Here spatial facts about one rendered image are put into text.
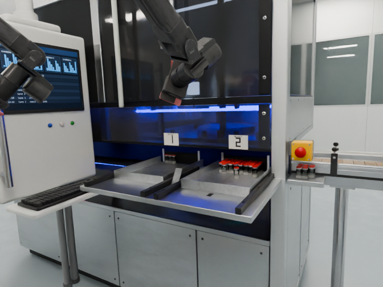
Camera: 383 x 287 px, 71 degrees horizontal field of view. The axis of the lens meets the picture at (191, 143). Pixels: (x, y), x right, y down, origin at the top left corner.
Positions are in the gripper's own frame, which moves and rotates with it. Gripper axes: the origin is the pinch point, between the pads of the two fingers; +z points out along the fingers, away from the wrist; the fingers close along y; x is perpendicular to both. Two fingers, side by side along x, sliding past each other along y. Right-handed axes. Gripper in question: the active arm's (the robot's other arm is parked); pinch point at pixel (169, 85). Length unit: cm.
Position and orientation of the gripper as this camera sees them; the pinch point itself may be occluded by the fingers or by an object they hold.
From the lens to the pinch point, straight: 90.0
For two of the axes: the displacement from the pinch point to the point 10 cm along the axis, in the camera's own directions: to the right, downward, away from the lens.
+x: 8.7, 3.2, 3.7
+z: -4.0, 0.5, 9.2
